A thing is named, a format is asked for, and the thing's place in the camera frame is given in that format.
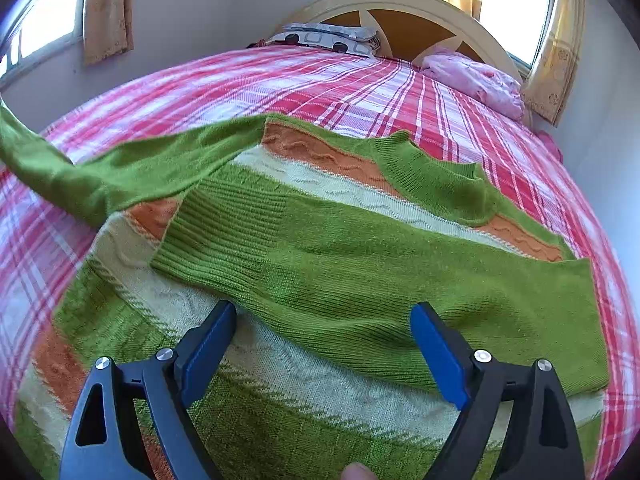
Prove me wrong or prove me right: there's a red plaid bed blanket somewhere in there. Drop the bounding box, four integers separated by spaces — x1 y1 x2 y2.
0 46 640 480

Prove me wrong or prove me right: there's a pink cloth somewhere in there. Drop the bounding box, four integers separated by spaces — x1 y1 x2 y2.
536 130 565 163

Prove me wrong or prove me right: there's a person's right hand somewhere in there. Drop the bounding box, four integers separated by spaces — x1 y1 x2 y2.
340 462 375 480

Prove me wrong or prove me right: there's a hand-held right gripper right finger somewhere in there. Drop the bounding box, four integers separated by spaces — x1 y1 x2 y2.
409 302 587 480

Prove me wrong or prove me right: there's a pink pillow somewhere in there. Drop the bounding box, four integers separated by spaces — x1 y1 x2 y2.
421 46 526 121

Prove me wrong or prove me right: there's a window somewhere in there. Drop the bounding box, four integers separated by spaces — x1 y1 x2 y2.
479 0 560 72
0 0 95 92

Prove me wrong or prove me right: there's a cream wooden headboard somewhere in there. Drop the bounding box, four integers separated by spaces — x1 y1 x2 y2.
287 0 523 81

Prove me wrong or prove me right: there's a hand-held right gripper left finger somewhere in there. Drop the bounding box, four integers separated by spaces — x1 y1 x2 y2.
59 301 238 480

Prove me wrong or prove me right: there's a green striped knit sweater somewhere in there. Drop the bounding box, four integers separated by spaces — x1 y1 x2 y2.
0 100 610 480

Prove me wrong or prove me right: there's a grey patterned pillow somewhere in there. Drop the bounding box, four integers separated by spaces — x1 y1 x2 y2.
265 22 382 58

